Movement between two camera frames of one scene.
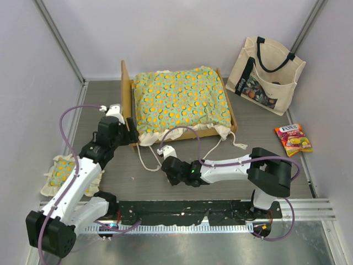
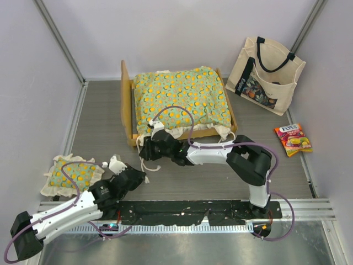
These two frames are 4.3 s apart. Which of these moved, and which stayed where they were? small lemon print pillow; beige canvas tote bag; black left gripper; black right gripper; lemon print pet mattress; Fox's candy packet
Moved: black left gripper; black right gripper
Stayed: lemon print pet mattress; small lemon print pillow; Fox's candy packet; beige canvas tote bag
